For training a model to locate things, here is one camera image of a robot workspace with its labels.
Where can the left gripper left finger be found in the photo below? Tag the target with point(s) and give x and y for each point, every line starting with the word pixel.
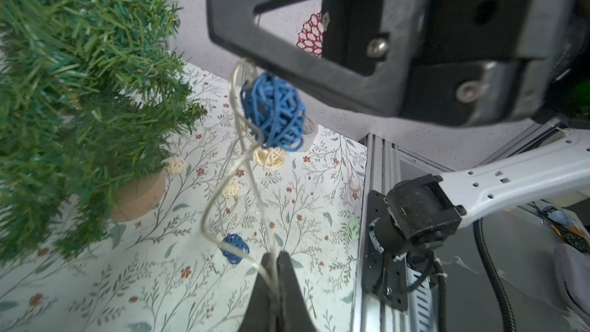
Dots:
pixel 260 315

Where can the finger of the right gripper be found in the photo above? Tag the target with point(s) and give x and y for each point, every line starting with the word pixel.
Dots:
pixel 360 62

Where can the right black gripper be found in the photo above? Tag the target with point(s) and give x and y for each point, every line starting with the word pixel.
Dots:
pixel 485 61

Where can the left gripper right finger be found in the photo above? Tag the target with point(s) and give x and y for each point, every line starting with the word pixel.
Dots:
pixel 292 315

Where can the blue rattan ball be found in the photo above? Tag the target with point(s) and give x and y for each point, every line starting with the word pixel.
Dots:
pixel 274 106
pixel 236 242

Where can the clear string light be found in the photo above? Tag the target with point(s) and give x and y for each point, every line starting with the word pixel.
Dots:
pixel 249 140

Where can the green christmas tree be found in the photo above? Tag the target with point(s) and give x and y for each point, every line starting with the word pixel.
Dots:
pixel 89 96

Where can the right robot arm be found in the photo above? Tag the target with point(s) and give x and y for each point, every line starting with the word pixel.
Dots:
pixel 427 210

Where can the beige rattan ball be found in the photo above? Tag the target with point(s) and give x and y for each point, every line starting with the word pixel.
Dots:
pixel 176 166
pixel 270 159
pixel 231 190

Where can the clear tape roll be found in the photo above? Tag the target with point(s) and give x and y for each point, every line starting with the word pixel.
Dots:
pixel 309 134

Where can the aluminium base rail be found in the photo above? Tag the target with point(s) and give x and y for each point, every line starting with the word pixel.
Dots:
pixel 390 293

